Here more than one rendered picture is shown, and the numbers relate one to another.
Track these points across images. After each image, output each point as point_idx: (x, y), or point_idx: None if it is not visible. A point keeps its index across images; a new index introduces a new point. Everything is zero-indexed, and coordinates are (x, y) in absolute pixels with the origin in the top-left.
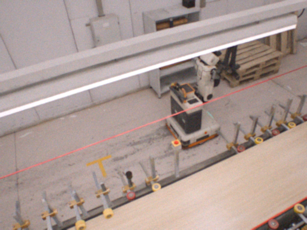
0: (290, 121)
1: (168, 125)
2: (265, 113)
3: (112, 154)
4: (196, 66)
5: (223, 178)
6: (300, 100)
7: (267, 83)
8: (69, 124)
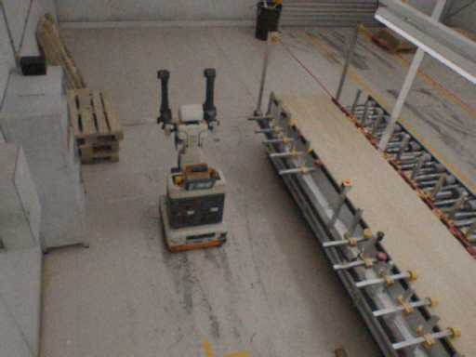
0: (265, 126)
1: (179, 244)
2: (257, 132)
3: (202, 337)
4: (184, 135)
5: (355, 183)
6: None
7: (130, 130)
8: None
